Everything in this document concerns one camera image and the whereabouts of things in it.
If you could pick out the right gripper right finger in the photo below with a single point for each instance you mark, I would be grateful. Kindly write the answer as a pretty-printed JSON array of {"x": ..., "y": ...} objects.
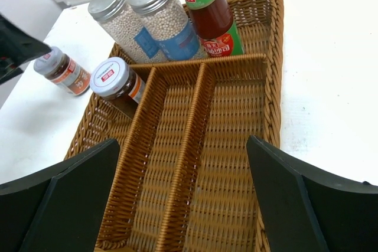
[{"x": 305, "y": 208}]

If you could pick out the brown wicker divided tray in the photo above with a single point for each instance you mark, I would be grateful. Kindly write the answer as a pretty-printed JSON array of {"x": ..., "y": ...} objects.
[{"x": 183, "y": 181}]

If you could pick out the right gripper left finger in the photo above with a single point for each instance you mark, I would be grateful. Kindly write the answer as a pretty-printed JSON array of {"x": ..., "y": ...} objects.
[{"x": 59, "y": 208}]

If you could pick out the blue label spice jar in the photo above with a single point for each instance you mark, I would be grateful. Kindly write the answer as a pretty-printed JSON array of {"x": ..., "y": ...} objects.
[{"x": 170, "y": 27}]

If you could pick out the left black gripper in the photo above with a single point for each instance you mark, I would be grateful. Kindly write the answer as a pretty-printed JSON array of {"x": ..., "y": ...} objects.
[{"x": 17, "y": 48}]

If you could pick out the red sauce bottle yellow cap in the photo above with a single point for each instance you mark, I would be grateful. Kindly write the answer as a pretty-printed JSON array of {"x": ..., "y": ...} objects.
[{"x": 215, "y": 26}]

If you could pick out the purple label spice jar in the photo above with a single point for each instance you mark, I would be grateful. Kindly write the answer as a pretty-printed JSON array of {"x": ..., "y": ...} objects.
[{"x": 118, "y": 19}]

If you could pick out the red label jar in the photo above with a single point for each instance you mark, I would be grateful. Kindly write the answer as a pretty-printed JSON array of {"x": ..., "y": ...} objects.
[
  {"x": 63, "y": 71},
  {"x": 114, "y": 77}
]

